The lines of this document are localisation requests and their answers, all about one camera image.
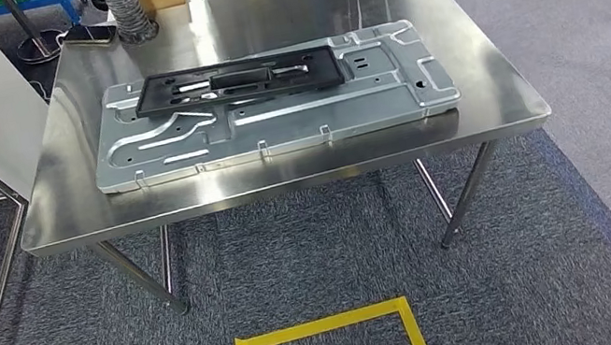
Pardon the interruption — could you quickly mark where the black plastic plate bracket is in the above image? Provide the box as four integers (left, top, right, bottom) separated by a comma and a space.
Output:
129, 41, 348, 124

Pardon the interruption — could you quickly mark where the stainless steel workbench table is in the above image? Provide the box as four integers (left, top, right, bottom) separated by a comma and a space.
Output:
0, 0, 576, 342

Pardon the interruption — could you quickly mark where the stamped silver metal panel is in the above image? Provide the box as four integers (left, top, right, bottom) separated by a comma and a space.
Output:
77, 11, 469, 198

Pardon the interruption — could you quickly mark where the black smartphone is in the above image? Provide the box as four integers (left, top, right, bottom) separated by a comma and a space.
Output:
58, 16, 121, 54

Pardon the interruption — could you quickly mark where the pole stand with round base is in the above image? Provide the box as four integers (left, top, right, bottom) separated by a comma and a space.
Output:
1, 0, 71, 70

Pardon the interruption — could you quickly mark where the blue metal cart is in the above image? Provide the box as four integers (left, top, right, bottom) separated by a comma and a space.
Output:
0, 0, 86, 38

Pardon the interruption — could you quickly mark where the grey ribbed flexible hose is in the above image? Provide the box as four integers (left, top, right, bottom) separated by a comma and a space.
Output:
98, 0, 163, 50

